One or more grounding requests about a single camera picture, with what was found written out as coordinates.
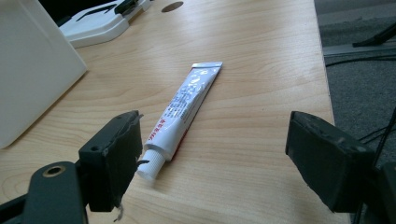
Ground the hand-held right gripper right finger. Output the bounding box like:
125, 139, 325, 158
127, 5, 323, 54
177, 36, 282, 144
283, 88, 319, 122
285, 110, 376, 214

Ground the black stand leg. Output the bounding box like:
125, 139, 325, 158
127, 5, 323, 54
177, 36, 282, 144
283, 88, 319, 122
352, 21, 396, 49

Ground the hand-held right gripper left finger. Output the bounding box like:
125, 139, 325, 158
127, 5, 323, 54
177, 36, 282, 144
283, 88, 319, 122
78, 109, 144, 213

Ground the white and black device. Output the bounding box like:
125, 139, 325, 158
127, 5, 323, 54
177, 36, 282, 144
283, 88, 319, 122
58, 0, 154, 49

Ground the white tube with cap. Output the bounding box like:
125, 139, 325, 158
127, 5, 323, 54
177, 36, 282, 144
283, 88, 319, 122
136, 61, 224, 182

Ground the white box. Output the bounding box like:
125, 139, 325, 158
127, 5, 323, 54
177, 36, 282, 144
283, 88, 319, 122
0, 0, 89, 150

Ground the black cable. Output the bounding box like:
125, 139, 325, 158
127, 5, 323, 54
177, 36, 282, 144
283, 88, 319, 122
358, 106, 396, 171
325, 53, 396, 67

